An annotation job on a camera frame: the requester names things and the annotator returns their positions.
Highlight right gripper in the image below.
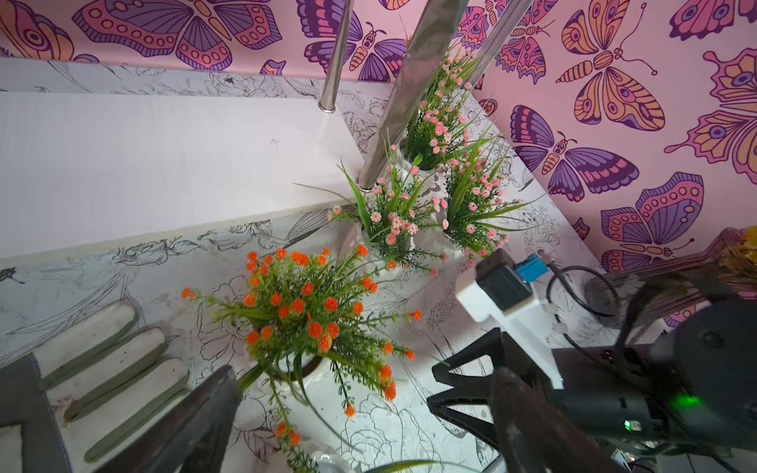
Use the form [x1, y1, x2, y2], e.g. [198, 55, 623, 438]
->
[425, 298, 757, 456]

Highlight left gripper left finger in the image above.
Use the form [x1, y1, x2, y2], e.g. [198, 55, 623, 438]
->
[100, 365, 242, 472]

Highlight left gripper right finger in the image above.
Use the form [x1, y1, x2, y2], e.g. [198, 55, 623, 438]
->
[492, 368, 623, 472]

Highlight orange plant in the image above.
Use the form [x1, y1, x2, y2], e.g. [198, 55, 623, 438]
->
[181, 244, 422, 417]
[274, 409, 445, 472]

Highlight white two-tier rack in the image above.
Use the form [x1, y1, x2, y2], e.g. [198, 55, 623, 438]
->
[0, 0, 533, 261]

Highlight pink plant front right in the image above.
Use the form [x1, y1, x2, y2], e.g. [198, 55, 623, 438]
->
[442, 137, 528, 258]

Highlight pink plant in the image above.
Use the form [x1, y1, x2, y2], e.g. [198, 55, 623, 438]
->
[326, 145, 445, 277]
[403, 47, 478, 171]
[442, 137, 528, 258]

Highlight pink plant left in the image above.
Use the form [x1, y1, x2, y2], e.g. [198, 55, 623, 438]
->
[326, 145, 445, 277]

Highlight pink plant far back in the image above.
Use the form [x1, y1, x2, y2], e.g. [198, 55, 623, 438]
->
[403, 47, 478, 171]

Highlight yellow flower bouquet vase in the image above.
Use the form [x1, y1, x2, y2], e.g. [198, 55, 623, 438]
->
[584, 226, 756, 328]

